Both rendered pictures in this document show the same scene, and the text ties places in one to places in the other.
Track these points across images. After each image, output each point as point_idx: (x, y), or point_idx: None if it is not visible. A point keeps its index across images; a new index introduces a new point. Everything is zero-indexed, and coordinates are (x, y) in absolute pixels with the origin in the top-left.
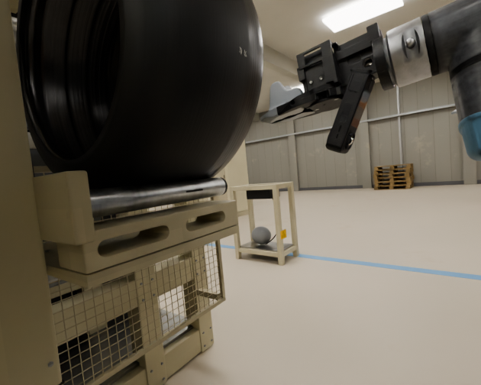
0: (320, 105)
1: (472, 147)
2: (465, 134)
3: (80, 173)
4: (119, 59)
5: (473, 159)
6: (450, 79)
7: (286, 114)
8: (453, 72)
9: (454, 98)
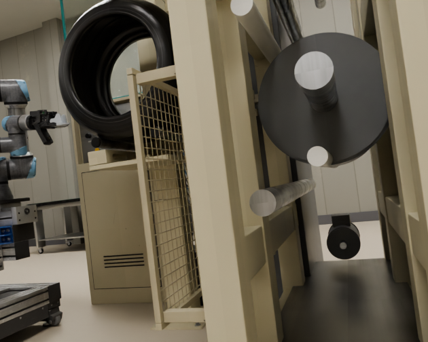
0: (51, 128)
1: (26, 152)
2: (26, 148)
3: None
4: (114, 104)
5: (24, 155)
6: (23, 134)
7: (62, 127)
8: (24, 133)
9: (24, 138)
